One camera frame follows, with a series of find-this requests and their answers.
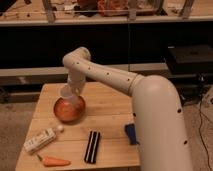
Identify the wooden shelf with clutter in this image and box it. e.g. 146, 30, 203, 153
0, 0, 213, 26

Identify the translucent white ceramic cup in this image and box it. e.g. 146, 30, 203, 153
60, 84, 78, 105

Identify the white plastic bottle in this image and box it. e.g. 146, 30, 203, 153
24, 125, 64, 154

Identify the blue sponge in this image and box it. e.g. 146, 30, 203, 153
124, 123, 137, 145

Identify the black box on shelf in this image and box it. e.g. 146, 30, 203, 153
164, 45, 213, 74

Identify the black cables right side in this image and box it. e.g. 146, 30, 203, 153
198, 99, 213, 154

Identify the orange ceramic bowl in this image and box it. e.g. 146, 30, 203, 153
53, 96, 86, 123

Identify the orange carrot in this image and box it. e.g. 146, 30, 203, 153
37, 155, 71, 167

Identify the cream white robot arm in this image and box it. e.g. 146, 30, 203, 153
63, 47, 193, 171

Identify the black white striped block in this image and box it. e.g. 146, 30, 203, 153
84, 131, 101, 164

